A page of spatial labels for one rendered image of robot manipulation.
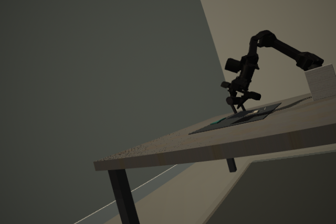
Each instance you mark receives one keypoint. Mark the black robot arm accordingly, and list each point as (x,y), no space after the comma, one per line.
(248,63)

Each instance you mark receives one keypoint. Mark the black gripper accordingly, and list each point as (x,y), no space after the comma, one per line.
(247,95)

